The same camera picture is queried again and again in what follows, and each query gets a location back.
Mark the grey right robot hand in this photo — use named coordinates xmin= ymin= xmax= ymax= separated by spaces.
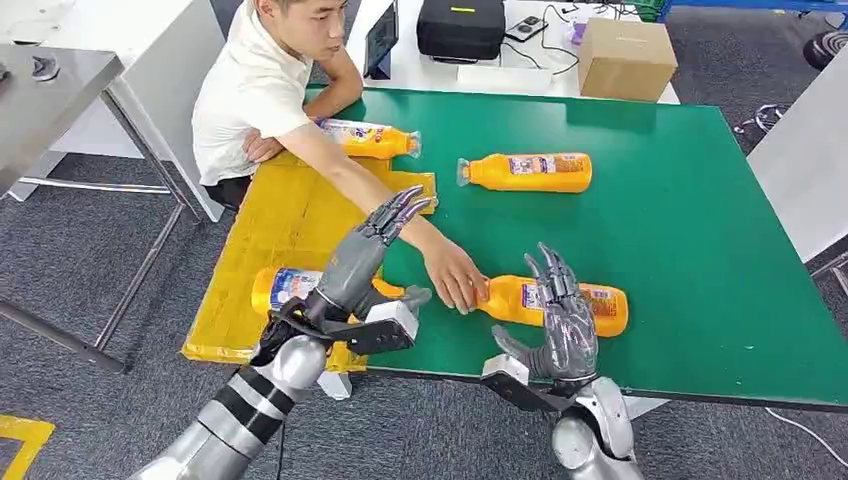
xmin=491 ymin=241 xmax=600 ymax=384

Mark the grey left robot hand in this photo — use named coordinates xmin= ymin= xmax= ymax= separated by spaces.
xmin=305 ymin=185 xmax=433 ymax=323

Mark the orange drink bottle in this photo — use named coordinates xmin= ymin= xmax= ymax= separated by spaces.
xmin=473 ymin=274 xmax=629 ymax=338
xmin=250 ymin=266 xmax=407 ymax=318
xmin=316 ymin=117 xmax=423 ymax=160
xmin=456 ymin=152 xmax=594 ymax=195

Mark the yellow sheet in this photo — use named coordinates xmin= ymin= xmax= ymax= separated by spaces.
xmin=180 ymin=150 xmax=439 ymax=374

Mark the person's right hand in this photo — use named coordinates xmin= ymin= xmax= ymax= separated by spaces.
xmin=422 ymin=237 xmax=492 ymax=316

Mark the person's hand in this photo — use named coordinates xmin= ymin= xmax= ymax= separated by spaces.
xmin=422 ymin=237 xmax=492 ymax=316
xmin=241 ymin=129 xmax=287 ymax=164

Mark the green table mat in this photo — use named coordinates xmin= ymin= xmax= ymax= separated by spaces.
xmin=304 ymin=87 xmax=848 ymax=412

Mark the person's left hand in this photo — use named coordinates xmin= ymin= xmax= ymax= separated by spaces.
xmin=241 ymin=129 xmax=287 ymax=164

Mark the person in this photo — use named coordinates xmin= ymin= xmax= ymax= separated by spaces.
xmin=192 ymin=0 xmax=492 ymax=316

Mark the white desk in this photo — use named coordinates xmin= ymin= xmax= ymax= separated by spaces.
xmin=344 ymin=0 xmax=682 ymax=106

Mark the black tablet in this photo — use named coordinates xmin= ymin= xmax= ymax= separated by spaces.
xmin=362 ymin=0 xmax=400 ymax=81

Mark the black carry case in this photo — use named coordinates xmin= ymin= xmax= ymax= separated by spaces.
xmin=415 ymin=0 xmax=507 ymax=64

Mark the brown cardboard box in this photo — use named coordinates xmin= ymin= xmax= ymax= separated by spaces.
xmin=576 ymin=17 xmax=679 ymax=104

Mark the grey side table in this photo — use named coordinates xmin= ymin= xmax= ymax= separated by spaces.
xmin=747 ymin=49 xmax=848 ymax=263

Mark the black handheld controller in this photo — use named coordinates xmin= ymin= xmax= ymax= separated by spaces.
xmin=504 ymin=15 xmax=549 ymax=44

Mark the small purple bottle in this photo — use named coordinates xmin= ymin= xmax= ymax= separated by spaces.
xmin=569 ymin=7 xmax=594 ymax=48

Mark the steel bench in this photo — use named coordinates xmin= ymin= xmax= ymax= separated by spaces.
xmin=0 ymin=44 xmax=207 ymax=372

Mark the small grey metal part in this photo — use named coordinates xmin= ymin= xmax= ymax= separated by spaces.
xmin=29 ymin=56 xmax=61 ymax=83

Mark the yellow floor tape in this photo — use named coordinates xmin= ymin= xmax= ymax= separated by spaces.
xmin=0 ymin=415 xmax=56 ymax=480

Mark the black round device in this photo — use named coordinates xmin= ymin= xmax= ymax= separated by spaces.
xmin=802 ymin=29 xmax=848 ymax=71

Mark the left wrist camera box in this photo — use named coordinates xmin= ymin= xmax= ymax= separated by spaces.
xmin=278 ymin=298 xmax=421 ymax=357

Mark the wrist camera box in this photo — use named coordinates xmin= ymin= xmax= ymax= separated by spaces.
xmin=278 ymin=298 xmax=421 ymax=357
xmin=480 ymin=354 xmax=574 ymax=413

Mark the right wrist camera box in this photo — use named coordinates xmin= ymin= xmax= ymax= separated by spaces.
xmin=480 ymin=354 xmax=574 ymax=413

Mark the white floor cable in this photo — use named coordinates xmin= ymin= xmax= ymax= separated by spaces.
xmin=765 ymin=407 xmax=848 ymax=469

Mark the black cable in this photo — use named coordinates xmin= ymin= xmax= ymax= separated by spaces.
xmin=501 ymin=3 xmax=581 ymax=76

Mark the cable bundle on floor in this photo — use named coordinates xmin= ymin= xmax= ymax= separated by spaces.
xmin=731 ymin=102 xmax=790 ymax=135

